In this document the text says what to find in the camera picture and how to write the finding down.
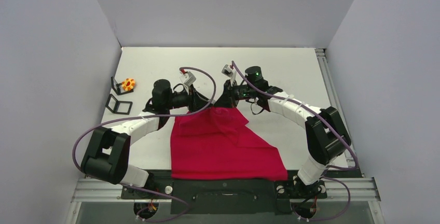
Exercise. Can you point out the aluminium front rail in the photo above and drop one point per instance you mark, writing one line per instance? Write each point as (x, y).
(361, 189)

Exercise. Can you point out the black frame stand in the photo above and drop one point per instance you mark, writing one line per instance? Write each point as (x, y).
(118, 107)
(117, 87)

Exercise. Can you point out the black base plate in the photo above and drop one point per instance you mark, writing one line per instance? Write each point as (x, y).
(230, 196)

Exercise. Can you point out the orange yellow pompom brooch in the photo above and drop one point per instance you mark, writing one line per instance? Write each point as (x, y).
(128, 84)

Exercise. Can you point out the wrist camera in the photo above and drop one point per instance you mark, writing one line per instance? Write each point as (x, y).
(230, 72)
(187, 78)

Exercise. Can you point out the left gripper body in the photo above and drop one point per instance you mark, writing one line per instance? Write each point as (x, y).
(181, 99)

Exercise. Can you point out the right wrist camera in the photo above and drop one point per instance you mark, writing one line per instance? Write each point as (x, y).
(230, 72)

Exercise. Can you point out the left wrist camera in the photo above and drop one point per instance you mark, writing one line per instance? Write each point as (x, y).
(187, 78)

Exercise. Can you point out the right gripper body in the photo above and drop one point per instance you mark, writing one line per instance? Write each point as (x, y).
(228, 94)

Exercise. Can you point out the red t-shirt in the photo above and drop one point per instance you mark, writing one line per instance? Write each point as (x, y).
(217, 144)

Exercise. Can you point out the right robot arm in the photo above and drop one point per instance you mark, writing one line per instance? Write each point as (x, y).
(327, 136)

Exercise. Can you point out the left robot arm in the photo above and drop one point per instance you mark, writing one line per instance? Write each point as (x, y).
(107, 154)

